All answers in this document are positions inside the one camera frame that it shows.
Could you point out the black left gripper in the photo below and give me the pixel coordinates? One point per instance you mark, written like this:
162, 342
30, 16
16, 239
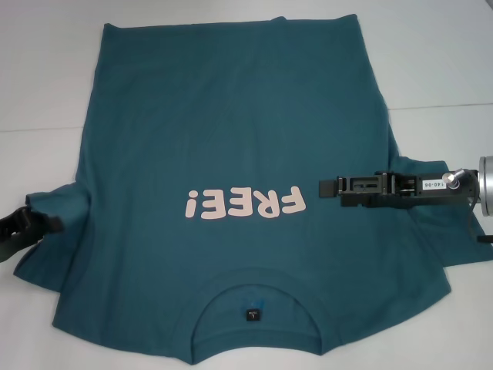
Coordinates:
17, 231

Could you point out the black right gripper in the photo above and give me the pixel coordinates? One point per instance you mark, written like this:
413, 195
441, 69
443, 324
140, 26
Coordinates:
408, 192

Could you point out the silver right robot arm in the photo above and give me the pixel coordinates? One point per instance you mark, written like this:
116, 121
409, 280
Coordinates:
487, 185

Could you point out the blue t-shirt with pink print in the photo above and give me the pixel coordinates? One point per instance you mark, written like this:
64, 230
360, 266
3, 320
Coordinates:
231, 115

